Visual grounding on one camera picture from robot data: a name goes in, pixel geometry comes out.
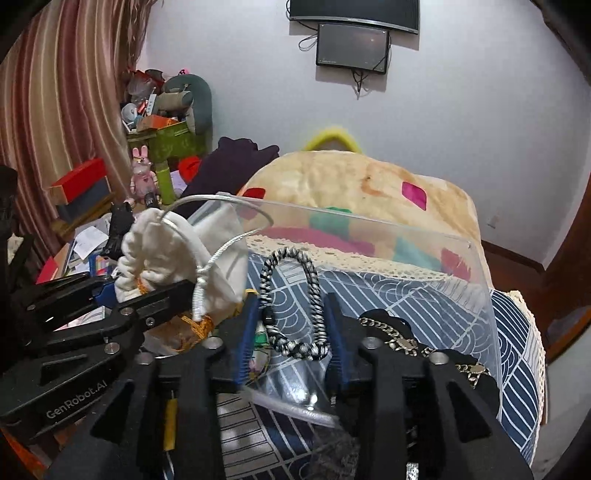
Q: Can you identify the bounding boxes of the black wall television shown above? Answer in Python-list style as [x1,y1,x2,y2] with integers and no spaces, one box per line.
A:
[287,0,422,36]

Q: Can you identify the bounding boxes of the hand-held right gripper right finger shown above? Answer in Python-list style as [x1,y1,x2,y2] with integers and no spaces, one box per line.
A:
[322,293,511,480]

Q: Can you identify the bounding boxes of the white paper sheets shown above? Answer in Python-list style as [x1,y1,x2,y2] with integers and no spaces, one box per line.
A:
[68,225,110,260]

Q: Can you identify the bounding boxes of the blue patterned bed sheet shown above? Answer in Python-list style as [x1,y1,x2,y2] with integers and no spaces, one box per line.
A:
[210,251,550,468]

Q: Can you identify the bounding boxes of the gold chain necklace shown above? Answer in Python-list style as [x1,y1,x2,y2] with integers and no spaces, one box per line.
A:
[356,314,503,418]

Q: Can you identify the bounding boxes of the small black wall screen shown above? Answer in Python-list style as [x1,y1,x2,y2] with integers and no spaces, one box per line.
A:
[315,21,392,75]

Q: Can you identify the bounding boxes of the black white braided bracelet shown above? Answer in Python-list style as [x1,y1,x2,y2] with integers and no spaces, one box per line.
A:
[257,247,334,361]

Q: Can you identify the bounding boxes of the dark purple garment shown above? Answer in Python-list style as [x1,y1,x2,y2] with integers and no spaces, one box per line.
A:
[181,136,281,219]

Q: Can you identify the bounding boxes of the grey green plush toy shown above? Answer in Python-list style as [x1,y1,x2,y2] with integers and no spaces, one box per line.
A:
[151,73,214,136]

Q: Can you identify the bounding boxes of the clear plastic bag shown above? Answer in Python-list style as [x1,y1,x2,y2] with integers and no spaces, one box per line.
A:
[239,355,345,428]

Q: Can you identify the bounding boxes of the cream blanket with coloured patches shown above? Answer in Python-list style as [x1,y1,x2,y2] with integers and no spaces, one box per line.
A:
[236,150,484,289]

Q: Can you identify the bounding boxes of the red cloth item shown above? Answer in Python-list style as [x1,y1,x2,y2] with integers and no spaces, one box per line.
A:
[177,155,204,184]

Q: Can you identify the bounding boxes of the white drawstring pouch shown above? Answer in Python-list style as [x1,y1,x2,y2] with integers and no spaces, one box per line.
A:
[113,194,274,334]

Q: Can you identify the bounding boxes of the black cable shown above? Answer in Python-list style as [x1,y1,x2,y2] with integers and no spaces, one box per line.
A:
[352,68,371,100]

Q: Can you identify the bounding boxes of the clear plastic box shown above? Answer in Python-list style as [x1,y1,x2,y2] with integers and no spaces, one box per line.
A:
[185,193,503,428]

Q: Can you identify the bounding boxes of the striped curtain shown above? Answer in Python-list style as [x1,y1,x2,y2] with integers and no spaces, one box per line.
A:
[0,0,155,275]

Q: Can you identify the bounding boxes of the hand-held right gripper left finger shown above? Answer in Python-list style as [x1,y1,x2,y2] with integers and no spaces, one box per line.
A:
[88,294,262,480]

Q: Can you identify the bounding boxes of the red box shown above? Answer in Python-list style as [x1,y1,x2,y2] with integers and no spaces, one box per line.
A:
[48,158,112,205]

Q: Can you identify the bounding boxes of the yellow braided cord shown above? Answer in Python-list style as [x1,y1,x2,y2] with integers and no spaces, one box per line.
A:
[178,313,216,344]

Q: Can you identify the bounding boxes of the pink rabbit figurine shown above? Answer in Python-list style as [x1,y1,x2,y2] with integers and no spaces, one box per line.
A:
[130,146,160,205]

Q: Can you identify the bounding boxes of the yellow stick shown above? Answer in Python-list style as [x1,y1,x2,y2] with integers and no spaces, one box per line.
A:
[163,396,179,452]

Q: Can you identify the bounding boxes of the green box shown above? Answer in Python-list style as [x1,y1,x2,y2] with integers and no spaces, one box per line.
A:
[126,121,207,161]

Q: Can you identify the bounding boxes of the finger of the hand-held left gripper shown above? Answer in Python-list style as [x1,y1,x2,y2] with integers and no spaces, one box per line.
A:
[13,272,122,335]
[28,279,198,365]

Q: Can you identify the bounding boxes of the green bamboo cup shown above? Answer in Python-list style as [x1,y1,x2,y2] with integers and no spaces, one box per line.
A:
[154,159,177,205]

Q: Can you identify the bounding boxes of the orange box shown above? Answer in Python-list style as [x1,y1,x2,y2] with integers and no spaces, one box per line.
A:
[137,114,180,133]

